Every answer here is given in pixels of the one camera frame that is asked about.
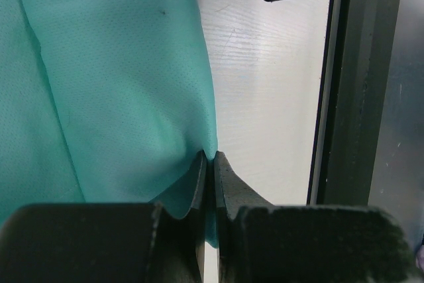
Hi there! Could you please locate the teal t shirt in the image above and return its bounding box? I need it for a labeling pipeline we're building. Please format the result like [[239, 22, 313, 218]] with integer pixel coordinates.
[[0, 0, 220, 249]]

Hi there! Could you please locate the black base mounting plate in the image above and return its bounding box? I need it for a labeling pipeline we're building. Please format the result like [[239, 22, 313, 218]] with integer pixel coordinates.
[[307, 0, 400, 205]]

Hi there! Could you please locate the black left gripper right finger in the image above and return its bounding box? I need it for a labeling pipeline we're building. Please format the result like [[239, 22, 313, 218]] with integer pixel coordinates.
[[213, 152, 419, 282]]

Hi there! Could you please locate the reflective metal sheet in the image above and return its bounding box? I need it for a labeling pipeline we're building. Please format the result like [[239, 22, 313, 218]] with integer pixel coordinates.
[[368, 0, 423, 250]]

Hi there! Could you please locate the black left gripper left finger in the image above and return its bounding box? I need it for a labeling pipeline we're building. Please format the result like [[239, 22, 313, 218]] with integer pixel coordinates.
[[1, 152, 207, 282]]

